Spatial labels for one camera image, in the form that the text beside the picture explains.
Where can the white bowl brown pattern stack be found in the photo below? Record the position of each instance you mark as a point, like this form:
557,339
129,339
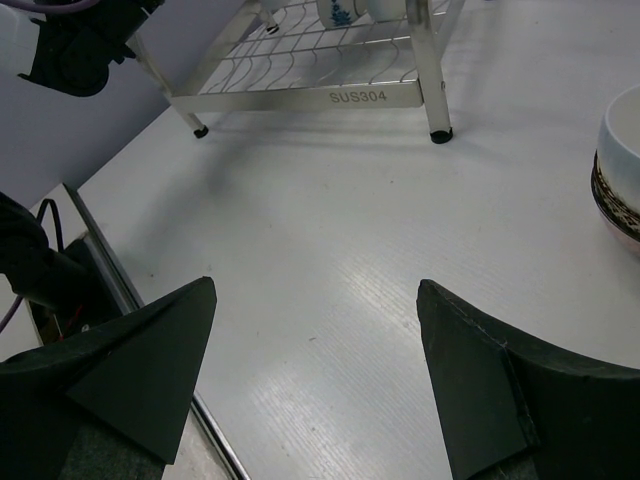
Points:
614,177

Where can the stainless steel dish rack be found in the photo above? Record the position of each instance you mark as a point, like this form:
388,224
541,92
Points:
288,61

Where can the white bowl front stack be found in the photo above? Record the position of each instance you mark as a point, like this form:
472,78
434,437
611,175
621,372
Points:
273,5

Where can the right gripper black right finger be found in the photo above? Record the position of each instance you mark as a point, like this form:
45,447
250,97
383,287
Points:
513,406

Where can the blue floral bowl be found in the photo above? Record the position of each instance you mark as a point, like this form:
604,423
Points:
338,13

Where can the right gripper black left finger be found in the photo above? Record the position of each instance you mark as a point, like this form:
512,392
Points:
110,403

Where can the white bowl dark band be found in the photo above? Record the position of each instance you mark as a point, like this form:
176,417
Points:
386,10

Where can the black mounting rail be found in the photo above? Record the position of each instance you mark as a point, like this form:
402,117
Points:
71,288

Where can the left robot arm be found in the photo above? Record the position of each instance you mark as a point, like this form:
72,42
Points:
69,46

